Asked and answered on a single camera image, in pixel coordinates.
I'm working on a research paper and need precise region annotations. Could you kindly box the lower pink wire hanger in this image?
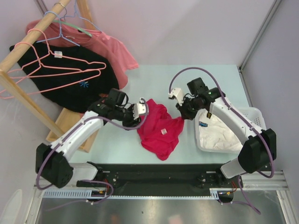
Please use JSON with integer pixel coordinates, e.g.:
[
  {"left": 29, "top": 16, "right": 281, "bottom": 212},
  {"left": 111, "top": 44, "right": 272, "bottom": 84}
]
[{"left": 0, "top": 58, "right": 102, "bottom": 100}]

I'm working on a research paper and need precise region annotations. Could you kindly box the black t shirt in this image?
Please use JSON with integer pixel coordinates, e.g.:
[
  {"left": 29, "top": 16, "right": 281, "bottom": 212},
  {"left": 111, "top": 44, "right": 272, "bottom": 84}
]
[{"left": 9, "top": 42, "right": 120, "bottom": 112}]

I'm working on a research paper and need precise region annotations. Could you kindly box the salmon pink t shirt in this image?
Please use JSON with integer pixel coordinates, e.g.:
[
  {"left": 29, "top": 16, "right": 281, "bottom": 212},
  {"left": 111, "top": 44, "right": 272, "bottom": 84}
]
[{"left": 38, "top": 23, "right": 139, "bottom": 89}]

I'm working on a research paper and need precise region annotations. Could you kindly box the aluminium corner post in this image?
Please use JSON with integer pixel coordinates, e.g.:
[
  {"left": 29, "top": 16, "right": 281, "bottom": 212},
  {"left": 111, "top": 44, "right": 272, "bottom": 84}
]
[{"left": 240, "top": 0, "right": 283, "bottom": 75}]

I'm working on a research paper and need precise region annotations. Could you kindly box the white slotted cable duct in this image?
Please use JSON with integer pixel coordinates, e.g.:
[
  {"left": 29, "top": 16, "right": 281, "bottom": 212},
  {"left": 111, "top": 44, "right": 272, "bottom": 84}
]
[{"left": 43, "top": 189, "right": 219, "bottom": 201}]

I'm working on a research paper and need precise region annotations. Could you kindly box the white t shirt in basket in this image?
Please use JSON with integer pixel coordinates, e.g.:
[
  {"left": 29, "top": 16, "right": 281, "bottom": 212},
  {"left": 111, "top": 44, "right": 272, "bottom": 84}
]
[{"left": 196, "top": 110, "right": 242, "bottom": 154}]

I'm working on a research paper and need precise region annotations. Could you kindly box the blue wire hanger rear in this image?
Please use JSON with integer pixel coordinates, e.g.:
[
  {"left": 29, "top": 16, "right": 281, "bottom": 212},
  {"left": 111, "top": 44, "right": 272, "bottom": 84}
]
[{"left": 61, "top": 0, "right": 102, "bottom": 32}]

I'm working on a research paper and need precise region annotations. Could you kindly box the white laundry basket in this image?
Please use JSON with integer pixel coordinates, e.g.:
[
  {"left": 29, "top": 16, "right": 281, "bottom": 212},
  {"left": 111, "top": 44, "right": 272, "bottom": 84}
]
[{"left": 194, "top": 106, "right": 267, "bottom": 154}]

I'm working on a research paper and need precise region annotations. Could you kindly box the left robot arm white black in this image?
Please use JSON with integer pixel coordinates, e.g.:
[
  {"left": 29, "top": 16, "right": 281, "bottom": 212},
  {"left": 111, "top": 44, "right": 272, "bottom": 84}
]
[{"left": 36, "top": 89, "right": 149, "bottom": 190}]

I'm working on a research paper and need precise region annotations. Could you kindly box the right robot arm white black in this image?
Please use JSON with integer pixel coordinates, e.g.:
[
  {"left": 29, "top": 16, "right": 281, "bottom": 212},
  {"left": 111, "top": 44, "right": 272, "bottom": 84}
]
[{"left": 168, "top": 78, "right": 277, "bottom": 187}]

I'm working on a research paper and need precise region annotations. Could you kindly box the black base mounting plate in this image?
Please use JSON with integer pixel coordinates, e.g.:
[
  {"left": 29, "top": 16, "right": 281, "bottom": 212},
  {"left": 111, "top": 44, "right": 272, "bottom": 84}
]
[{"left": 76, "top": 164, "right": 239, "bottom": 197}]

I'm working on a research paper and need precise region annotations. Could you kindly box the blue wire hanger front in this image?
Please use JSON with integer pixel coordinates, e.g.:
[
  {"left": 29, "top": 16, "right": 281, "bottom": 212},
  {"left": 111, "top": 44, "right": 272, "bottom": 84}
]
[{"left": 38, "top": 11, "right": 80, "bottom": 46}]

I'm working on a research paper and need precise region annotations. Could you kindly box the upper pink wire hanger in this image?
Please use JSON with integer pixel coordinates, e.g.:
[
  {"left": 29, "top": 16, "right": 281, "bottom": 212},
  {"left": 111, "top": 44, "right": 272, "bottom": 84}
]
[{"left": 17, "top": 42, "right": 110, "bottom": 76}]

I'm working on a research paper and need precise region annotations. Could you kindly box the magenta t shirt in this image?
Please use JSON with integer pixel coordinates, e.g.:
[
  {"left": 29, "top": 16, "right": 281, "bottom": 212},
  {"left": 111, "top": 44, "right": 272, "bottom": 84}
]
[{"left": 137, "top": 99, "right": 184, "bottom": 161}]

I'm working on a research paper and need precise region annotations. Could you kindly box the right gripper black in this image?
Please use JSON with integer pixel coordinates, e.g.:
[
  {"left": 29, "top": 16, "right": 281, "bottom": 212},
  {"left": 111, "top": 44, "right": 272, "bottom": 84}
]
[{"left": 176, "top": 96, "right": 203, "bottom": 121}]

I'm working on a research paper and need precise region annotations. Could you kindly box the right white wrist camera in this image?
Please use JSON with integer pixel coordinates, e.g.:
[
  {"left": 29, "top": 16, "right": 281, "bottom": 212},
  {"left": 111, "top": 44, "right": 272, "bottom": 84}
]
[{"left": 168, "top": 88, "right": 185, "bottom": 106}]

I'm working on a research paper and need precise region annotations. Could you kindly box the pink wire hanger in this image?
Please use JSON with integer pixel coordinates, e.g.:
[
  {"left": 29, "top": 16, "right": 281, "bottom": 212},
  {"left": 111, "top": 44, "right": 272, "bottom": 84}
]
[
  {"left": 0, "top": 58, "right": 102, "bottom": 100},
  {"left": 17, "top": 42, "right": 110, "bottom": 76}
]

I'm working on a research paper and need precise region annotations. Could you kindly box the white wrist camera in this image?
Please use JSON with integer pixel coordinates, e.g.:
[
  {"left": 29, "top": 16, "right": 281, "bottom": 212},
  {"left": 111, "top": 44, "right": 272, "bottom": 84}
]
[
  {"left": 133, "top": 98, "right": 149, "bottom": 117},
  {"left": 168, "top": 88, "right": 185, "bottom": 106}
]

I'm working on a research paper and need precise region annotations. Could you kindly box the blue wire hanger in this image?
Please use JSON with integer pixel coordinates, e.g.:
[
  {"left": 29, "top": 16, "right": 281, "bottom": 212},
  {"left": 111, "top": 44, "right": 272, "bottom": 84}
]
[
  {"left": 61, "top": 0, "right": 102, "bottom": 32},
  {"left": 38, "top": 11, "right": 80, "bottom": 46}
]

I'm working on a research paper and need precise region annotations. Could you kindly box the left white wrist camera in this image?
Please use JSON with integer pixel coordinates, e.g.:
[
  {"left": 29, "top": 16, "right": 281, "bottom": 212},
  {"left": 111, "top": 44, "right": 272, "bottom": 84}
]
[{"left": 133, "top": 98, "right": 149, "bottom": 117}]

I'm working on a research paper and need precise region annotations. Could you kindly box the green plastic hanger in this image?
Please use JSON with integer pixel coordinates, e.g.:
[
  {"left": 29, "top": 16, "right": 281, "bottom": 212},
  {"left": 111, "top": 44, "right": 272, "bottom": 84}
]
[{"left": 52, "top": 20, "right": 93, "bottom": 38}]

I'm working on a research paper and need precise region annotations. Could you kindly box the wooden clothes rack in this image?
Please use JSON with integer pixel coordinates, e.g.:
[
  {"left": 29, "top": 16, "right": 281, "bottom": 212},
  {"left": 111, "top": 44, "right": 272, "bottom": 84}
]
[{"left": 0, "top": 0, "right": 103, "bottom": 154}]

